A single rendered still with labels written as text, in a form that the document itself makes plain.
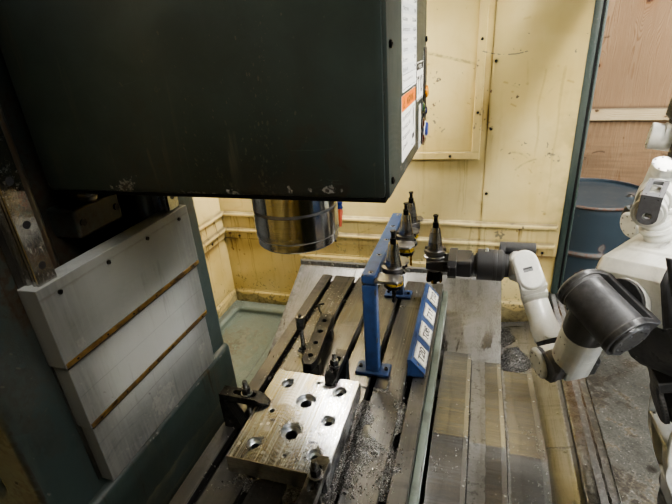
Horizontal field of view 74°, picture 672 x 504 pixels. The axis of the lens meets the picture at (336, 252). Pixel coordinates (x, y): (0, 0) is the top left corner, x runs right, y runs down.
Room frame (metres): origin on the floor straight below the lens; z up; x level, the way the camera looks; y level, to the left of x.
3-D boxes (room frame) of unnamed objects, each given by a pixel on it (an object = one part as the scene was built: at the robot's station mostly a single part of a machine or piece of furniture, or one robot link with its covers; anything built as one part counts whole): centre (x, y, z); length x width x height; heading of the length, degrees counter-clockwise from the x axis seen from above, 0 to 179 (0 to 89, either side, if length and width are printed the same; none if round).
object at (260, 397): (0.87, 0.25, 0.97); 0.13 x 0.03 x 0.15; 71
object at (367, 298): (1.05, -0.08, 1.05); 0.10 x 0.05 x 0.30; 71
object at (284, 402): (0.81, 0.12, 0.97); 0.29 x 0.23 x 0.05; 161
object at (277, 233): (0.81, 0.07, 1.50); 0.16 x 0.16 x 0.12
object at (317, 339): (1.15, 0.08, 0.93); 0.26 x 0.05 x 0.06; 166
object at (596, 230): (2.51, -1.56, 0.44); 0.60 x 0.60 x 0.88
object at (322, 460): (0.62, 0.08, 0.97); 0.13 x 0.03 x 0.15; 161
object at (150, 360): (0.95, 0.49, 1.16); 0.48 x 0.05 x 0.51; 161
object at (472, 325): (1.43, -0.14, 0.75); 0.89 x 0.70 x 0.26; 71
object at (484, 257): (1.13, -0.38, 1.19); 0.13 x 0.12 x 0.10; 161
